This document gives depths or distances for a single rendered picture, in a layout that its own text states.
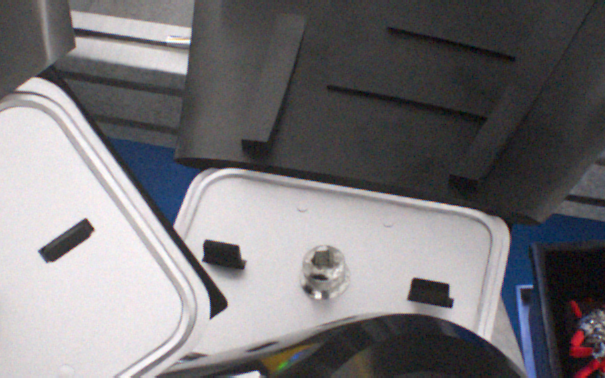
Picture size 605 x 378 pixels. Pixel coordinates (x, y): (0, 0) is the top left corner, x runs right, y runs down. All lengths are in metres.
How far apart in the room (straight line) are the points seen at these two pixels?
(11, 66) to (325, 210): 0.13
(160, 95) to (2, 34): 0.61
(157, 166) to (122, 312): 0.70
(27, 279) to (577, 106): 0.18
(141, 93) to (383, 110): 0.51
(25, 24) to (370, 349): 0.09
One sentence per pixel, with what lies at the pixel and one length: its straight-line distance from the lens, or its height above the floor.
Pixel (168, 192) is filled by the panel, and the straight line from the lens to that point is 0.99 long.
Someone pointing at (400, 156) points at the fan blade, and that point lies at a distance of 0.37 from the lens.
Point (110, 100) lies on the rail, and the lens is 0.90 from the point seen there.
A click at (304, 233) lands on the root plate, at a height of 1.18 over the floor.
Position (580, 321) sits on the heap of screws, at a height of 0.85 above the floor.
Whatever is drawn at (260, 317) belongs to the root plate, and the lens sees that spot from 0.35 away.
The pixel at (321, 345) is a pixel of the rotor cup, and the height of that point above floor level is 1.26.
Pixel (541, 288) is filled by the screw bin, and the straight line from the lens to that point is 0.72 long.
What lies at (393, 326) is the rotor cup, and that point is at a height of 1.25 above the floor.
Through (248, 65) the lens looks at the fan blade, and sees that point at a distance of 0.39.
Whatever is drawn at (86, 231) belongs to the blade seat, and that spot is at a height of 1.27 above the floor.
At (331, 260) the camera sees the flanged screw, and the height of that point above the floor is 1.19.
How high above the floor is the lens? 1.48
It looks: 52 degrees down
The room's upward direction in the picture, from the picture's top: 5 degrees counter-clockwise
